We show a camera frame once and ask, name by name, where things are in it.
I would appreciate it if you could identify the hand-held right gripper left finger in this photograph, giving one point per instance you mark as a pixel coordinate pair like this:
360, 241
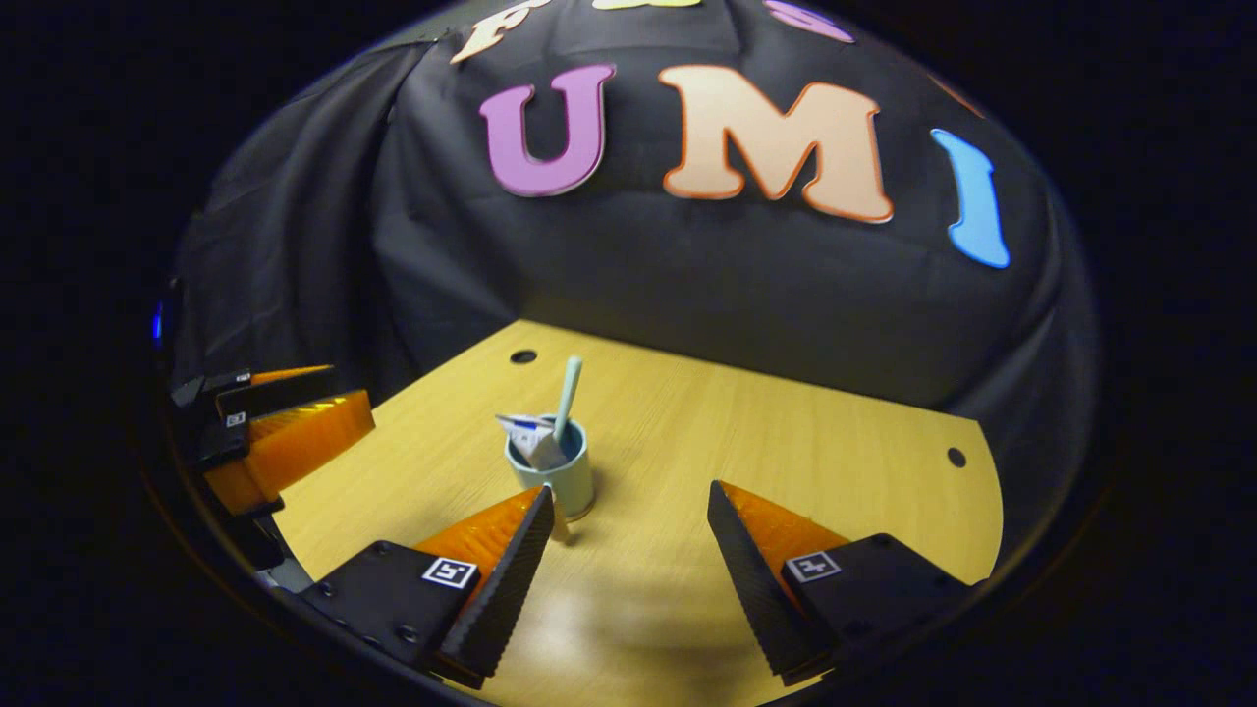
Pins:
501, 609

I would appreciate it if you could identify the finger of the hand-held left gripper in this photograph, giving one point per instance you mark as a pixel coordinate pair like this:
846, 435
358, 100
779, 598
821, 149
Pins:
275, 401
231, 381

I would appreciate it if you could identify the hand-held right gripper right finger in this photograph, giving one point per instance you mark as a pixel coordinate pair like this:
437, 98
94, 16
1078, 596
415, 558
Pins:
756, 589

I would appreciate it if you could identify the white toothpaste tube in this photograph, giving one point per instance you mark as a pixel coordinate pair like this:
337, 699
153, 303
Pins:
535, 442

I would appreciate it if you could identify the pale blue toothbrush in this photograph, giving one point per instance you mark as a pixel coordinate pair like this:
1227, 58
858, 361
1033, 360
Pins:
570, 393

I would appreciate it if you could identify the wooden desktop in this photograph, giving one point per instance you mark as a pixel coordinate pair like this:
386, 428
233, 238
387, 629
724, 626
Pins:
786, 462

